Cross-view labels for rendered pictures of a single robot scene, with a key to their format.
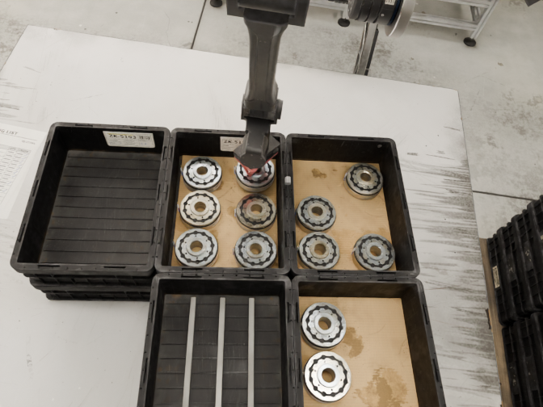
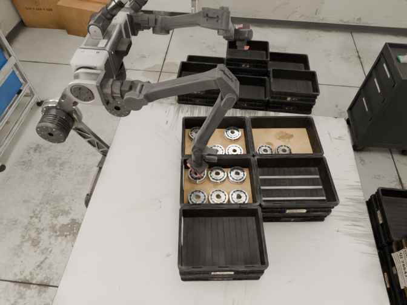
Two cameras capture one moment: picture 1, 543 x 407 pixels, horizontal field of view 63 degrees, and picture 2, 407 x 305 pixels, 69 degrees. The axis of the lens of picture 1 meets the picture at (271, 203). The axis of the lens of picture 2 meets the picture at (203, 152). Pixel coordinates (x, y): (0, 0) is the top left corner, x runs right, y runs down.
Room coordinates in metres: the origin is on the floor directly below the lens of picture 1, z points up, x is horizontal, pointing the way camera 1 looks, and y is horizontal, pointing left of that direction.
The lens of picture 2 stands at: (0.51, 0.91, 2.26)
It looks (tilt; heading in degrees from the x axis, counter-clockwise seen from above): 54 degrees down; 278
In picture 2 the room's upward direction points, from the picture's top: 1 degrees clockwise
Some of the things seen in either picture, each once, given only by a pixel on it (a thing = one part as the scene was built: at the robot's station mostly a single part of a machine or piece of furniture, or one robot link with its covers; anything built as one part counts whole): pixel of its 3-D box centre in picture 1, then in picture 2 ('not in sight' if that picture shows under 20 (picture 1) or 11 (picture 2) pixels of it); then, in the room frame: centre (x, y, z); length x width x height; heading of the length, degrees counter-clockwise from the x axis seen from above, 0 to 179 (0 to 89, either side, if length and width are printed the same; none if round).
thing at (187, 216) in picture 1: (199, 207); (218, 196); (0.53, 0.18, 0.86); 0.10 x 0.10 x 0.01
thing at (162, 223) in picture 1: (226, 197); (218, 180); (0.54, 0.11, 0.92); 0.40 x 0.30 x 0.02; 10
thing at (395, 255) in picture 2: not in sight; (403, 267); (-0.64, 0.23, 0.41); 0.31 x 0.02 x 0.16; 93
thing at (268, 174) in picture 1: (255, 169); (197, 173); (0.66, 0.06, 0.88); 0.10 x 0.10 x 0.01
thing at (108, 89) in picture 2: not in sight; (112, 89); (1.00, 0.08, 1.45); 0.09 x 0.08 x 0.12; 93
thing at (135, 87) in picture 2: not in sight; (132, 94); (0.92, 0.07, 1.43); 0.10 x 0.05 x 0.09; 3
